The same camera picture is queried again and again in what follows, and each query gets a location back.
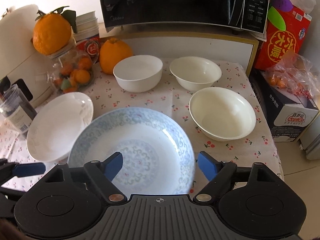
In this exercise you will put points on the orange with green leaves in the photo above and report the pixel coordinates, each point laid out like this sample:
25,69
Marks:
51,35

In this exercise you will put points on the large off-white flared bowl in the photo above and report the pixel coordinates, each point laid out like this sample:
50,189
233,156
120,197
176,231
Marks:
222,115

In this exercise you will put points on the plastic bag of kumquats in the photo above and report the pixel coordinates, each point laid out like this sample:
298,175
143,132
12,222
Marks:
287,77

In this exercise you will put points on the white cabinet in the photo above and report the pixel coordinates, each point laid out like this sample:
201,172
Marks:
311,142

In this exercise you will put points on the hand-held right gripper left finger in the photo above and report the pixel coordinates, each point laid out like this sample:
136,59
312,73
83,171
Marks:
113,166

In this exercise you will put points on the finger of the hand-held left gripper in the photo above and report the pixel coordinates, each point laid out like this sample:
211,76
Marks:
28,169

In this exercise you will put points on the deep round white bowl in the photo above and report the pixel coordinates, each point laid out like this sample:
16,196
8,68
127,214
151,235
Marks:
137,75

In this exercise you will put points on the small off-white flared bowl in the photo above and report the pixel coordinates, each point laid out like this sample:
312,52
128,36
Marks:
195,73

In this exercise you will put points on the black microwave oven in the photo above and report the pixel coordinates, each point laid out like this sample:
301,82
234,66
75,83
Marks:
162,2

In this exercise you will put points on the red cardboard box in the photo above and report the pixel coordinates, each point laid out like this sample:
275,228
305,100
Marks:
280,47

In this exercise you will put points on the glass jar of kumquats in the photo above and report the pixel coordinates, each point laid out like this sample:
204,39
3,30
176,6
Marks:
75,77

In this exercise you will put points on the cherry print tablecloth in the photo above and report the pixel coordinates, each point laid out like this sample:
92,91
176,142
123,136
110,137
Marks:
155,98

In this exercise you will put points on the blue patterned plate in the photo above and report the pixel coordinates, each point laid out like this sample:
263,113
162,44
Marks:
140,140

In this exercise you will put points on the clear jar with dark contents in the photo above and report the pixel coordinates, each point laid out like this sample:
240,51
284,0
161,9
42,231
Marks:
15,115

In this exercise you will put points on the large orange with stem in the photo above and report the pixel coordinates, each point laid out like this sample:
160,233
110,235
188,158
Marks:
113,56

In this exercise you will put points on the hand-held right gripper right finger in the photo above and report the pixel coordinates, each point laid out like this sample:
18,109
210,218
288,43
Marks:
207,166

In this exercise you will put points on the plain white plate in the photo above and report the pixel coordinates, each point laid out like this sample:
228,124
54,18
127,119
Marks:
57,127

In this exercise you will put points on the white kitchen appliance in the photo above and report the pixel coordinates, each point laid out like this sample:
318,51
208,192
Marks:
17,50

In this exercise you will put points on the black and white cardboard box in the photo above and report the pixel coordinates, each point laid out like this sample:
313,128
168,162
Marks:
287,122

